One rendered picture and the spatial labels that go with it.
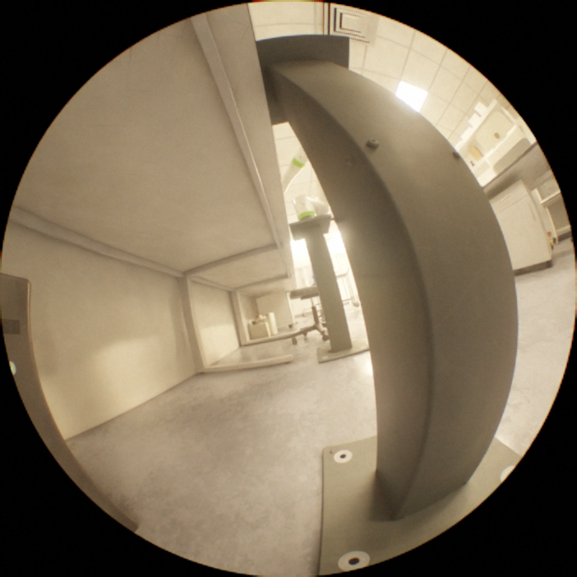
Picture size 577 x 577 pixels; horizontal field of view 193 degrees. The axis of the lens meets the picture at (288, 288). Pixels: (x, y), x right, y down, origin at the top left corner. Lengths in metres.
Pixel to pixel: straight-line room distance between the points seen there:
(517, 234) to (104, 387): 2.92
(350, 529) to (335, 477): 0.11
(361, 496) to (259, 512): 0.16
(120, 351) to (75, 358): 0.25
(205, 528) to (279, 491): 0.15
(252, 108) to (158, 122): 0.21
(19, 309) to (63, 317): 0.56
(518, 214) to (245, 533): 2.30
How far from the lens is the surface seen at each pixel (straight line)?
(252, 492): 0.39
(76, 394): 0.86
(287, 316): 3.03
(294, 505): 0.35
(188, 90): 0.44
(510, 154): 2.15
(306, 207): 1.14
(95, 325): 0.89
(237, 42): 0.42
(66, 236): 0.85
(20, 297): 0.31
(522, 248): 2.13
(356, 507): 0.32
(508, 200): 2.15
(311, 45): 0.49
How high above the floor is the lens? 0.31
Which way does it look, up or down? 7 degrees up
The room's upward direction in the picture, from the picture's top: 13 degrees counter-clockwise
